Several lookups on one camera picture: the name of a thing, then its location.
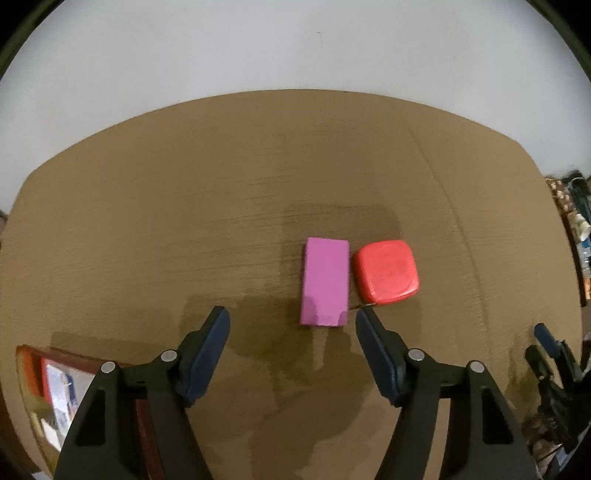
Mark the pink rectangular block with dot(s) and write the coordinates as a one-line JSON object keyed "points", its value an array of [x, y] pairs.
{"points": [[325, 294]]}

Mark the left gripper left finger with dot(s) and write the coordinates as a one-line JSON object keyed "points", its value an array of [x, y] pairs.
{"points": [[174, 380]]}

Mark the dark red gold tin tray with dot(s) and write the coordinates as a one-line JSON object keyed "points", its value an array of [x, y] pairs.
{"points": [[46, 401]]}

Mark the red rounded case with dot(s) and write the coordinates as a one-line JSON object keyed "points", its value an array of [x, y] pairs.
{"points": [[386, 272]]}

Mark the white paper cup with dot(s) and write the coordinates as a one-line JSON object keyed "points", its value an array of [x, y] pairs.
{"points": [[580, 226]]}

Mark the clear box blue label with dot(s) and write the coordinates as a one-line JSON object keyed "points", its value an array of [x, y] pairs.
{"points": [[65, 387]]}

